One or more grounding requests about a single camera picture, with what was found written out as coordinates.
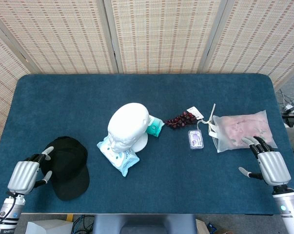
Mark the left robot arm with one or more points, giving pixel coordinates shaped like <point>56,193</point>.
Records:
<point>7,212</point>

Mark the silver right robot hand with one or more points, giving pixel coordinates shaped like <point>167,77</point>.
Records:
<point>273,165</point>

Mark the white paper tag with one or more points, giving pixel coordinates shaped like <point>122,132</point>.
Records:
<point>195,112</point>

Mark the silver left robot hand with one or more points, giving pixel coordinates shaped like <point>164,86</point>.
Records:
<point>23,174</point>

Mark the cardboard box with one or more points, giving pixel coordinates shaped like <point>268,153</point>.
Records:
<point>201,228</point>

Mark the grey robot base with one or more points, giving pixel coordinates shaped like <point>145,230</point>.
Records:
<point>144,224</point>

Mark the teal wet wipes pack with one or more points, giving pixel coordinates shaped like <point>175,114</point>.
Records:
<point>155,128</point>

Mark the bamboo folding screen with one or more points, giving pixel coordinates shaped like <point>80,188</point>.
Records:
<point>161,36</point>

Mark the dark red grape bunch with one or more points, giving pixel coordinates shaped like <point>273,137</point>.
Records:
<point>181,120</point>

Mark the purple floss pick box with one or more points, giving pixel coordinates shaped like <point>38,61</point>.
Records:
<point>196,140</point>

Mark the white box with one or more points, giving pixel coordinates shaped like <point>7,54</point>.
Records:
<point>49,226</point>

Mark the black baseball cap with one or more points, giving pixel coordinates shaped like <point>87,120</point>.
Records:
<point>68,165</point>

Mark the translucent bag with pink cloth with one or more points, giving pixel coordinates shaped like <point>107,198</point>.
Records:
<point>239,129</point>

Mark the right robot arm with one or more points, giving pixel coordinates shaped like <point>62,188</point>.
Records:
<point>288,207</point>

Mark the light blue wet wipes pack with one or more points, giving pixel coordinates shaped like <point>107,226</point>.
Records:
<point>124,163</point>

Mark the blue table cloth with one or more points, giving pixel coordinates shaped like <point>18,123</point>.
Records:
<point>161,185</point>

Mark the black box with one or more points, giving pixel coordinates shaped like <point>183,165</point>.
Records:
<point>291,119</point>

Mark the white foam mannequin head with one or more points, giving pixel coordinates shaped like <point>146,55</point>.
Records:
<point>127,124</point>

